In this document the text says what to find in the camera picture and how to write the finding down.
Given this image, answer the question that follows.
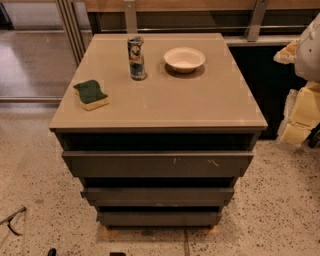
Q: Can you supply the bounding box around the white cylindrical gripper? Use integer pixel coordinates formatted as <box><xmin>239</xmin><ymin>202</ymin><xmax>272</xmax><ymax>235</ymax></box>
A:
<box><xmin>273</xmin><ymin>39</ymin><xmax>320</xmax><ymax>146</ymax></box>

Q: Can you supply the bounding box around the grey bottom drawer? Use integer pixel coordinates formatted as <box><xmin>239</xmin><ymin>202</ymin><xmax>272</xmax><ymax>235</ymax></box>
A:
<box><xmin>97</xmin><ymin>212</ymin><xmax>222</xmax><ymax>227</ymax></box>

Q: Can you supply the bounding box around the grey drawer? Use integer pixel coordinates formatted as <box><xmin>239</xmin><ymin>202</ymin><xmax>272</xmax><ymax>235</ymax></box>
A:
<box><xmin>81</xmin><ymin>188</ymin><xmax>234</xmax><ymax>207</ymax></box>
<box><xmin>62</xmin><ymin>151</ymin><xmax>254</xmax><ymax>178</ymax></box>
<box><xmin>97</xmin><ymin>212</ymin><xmax>222</xmax><ymax>227</ymax></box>

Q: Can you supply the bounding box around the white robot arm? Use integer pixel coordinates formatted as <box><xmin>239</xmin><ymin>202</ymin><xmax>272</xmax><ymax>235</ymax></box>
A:
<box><xmin>274</xmin><ymin>14</ymin><xmax>320</xmax><ymax>150</ymax></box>

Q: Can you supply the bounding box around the grey drawer cabinet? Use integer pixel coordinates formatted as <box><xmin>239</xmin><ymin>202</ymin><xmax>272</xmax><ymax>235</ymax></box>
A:
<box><xmin>50</xmin><ymin>34</ymin><xmax>267</xmax><ymax>214</ymax></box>

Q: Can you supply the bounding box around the grey middle drawer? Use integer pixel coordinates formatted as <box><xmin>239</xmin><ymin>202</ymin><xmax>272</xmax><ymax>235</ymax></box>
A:
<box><xmin>81</xmin><ymin>188</ymin><xmax>234</xmax><ymax>207</ymax></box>

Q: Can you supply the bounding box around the grey top drawer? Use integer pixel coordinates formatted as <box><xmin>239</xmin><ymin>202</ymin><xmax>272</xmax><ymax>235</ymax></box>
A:
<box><xmin>62</xmin><ymin>151</ymin><xmax>254</xmax><ymax>178</ymax></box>

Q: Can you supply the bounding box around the white paper bowl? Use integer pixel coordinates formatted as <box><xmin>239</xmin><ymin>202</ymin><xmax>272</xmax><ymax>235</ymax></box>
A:
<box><xmin>163</xmin><ymin>47</ymin><xmax>206</xmax><ymax>73</ymax></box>

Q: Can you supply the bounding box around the tall printed can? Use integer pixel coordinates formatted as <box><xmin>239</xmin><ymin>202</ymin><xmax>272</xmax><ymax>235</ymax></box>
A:
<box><xmin>127</xmin><ymin>36</ymin><xmax>147</xmax><ymax>81</ymax></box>

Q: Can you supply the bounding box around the green yellow sponge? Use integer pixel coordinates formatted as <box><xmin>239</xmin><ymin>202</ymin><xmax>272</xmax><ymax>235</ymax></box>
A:
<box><xmin>73</xmin><ymin>80</ymin><xmax>109</xmax><ymax>111</ymax></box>

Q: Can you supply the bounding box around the dark object bottom edge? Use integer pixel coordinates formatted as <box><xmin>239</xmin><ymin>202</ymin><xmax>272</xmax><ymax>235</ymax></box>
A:
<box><xmin>109</xmin><ymin>252</ymin><xmax>126</xmax><ymax>256</ymax></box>

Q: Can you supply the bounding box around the black object at floor edge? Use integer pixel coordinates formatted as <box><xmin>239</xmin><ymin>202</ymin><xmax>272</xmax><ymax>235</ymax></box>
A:
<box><xmin>47</xmin><ymin>248</ymin><xmax>57</xmax><ymax>256</ymax></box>

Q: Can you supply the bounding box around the black floor tool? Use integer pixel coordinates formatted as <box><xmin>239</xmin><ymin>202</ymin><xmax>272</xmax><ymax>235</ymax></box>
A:
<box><xmin>0</xmin><ymin>206</ymin><xmax>27</xmax><ymax>236</ymax></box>

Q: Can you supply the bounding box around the metal railing frame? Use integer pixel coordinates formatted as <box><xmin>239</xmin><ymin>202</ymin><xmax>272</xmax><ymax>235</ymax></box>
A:
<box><xmin>52</xmin><ymin>0</ymin><xmax>320</xmax><ymax>62</ymax></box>

